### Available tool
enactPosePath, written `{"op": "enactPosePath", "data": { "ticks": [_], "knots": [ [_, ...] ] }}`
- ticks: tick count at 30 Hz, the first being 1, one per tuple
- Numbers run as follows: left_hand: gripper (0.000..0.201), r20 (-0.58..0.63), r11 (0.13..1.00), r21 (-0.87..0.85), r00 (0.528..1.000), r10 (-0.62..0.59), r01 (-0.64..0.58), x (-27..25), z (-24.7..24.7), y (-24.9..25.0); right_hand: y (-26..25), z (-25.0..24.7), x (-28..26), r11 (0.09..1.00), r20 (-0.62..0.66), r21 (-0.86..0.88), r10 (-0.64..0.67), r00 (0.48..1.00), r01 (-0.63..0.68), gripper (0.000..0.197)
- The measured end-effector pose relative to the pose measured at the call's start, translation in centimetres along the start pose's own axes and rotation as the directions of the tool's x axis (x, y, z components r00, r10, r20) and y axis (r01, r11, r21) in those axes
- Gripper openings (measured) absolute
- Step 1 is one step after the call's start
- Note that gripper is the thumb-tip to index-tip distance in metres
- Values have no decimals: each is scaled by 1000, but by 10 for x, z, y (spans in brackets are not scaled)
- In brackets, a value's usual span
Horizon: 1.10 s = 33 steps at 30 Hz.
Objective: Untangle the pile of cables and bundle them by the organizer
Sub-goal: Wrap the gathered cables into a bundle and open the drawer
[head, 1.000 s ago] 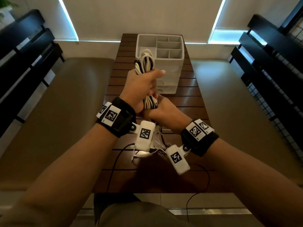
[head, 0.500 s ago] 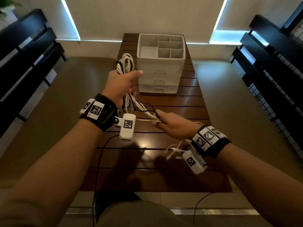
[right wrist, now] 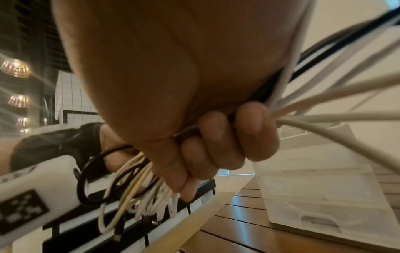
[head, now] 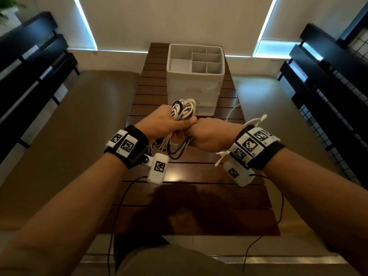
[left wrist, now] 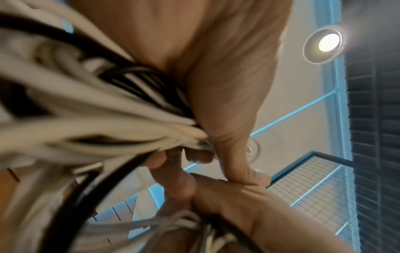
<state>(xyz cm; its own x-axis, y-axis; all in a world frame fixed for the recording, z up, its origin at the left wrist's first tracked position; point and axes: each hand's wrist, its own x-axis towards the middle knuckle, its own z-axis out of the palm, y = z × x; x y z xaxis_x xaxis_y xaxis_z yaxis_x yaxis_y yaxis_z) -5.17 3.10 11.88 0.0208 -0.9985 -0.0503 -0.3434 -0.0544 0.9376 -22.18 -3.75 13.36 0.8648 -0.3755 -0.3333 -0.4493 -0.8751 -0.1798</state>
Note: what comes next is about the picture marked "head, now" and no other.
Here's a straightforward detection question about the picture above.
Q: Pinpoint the wooden slatted table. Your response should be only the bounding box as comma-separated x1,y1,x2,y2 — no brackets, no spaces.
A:
99,43,281,237

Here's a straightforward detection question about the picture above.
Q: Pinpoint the black wristband with markers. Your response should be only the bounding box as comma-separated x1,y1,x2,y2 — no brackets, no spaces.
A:
104,125,151,169
229,125,286,171

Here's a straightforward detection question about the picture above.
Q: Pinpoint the wire mesh panel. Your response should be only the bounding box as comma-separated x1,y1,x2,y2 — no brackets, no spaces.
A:
299,25,368,187

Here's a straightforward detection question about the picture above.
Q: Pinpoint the person's right forearm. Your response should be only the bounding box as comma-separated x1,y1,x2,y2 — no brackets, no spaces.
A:
263,148,368,276

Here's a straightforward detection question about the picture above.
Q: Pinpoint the person's right hand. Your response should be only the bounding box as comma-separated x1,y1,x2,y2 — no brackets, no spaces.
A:
188,117,245,154

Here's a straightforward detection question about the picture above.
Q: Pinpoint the black left wristband with markers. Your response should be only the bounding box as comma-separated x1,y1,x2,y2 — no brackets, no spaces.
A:
104,125,151,169

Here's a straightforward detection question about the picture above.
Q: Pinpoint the beige roller blind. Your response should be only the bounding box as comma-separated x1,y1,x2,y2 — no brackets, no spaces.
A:
73,0,278,58
17,0,98,51

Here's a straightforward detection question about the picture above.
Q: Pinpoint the person's left forearm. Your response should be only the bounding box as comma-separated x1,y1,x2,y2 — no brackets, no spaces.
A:
0,153,128,276

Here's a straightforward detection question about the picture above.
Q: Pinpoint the person's left hand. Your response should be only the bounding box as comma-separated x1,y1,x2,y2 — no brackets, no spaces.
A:
134,105,198,145

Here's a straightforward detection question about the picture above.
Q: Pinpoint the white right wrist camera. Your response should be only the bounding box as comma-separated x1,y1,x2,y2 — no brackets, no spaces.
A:
223,159,256,188

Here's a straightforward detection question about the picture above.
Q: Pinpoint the thin black camera wire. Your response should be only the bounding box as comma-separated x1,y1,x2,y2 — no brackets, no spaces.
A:
242,174,284,273
107,176,148,276

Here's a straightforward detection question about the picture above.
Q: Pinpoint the black right wristband with markers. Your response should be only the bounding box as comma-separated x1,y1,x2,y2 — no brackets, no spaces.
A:
229,125,286,171

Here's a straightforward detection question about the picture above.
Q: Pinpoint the person's dark trouser leg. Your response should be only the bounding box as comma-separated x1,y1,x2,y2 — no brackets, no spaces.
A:
113,234,170,271

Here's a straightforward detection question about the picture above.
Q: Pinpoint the white drawer organizer box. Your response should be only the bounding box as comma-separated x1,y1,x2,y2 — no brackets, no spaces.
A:
166,44,226,116

